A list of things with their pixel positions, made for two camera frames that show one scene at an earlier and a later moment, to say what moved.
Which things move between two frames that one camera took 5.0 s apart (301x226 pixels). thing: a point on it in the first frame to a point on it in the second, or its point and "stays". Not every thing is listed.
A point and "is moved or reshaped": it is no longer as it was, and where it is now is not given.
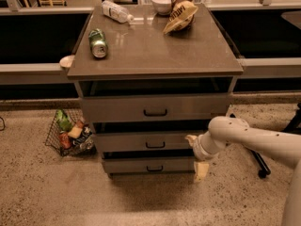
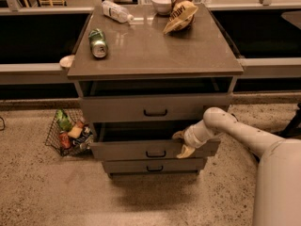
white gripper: (198, 149) to (190, 137)
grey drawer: (155, 108) stays
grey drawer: (145, 141) is moved or reshaped
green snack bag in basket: (63, 121) stays
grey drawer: (149, 165) stays
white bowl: (162, 3) stays
